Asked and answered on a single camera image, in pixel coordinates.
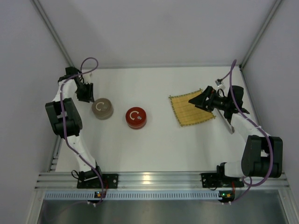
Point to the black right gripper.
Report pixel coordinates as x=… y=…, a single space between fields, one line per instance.
x=209 y=100

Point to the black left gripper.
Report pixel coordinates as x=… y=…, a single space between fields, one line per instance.
x=86 y=92

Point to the taupe round lid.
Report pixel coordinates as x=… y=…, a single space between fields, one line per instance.
x=102 y=108

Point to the steel tongs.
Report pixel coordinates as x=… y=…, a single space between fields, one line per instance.
x=225 y=121

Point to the red round lid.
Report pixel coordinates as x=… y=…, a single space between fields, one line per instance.
x=136 y=118

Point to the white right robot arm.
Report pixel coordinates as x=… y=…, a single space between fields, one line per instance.
x=262 y=155

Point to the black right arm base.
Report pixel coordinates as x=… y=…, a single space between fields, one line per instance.
x=215 y=180

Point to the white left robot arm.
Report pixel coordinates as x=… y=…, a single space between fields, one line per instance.
x=66 y=122

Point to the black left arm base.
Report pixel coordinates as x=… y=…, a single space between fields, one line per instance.
x=89 y=180

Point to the bamboo sushi mat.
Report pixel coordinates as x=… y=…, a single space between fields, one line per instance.
x=186 y=113

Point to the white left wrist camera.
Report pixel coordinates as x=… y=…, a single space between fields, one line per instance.
x=86 y=78

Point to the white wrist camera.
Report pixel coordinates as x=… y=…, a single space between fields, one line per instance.
x=220 y=83
x=86 y=78

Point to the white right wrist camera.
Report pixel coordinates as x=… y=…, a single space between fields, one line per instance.
x=220 y=83

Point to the aluminium front rail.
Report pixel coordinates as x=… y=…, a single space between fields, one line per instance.
x=129 y=181

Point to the slotted cable duct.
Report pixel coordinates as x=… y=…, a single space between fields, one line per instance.
x=139 y=195

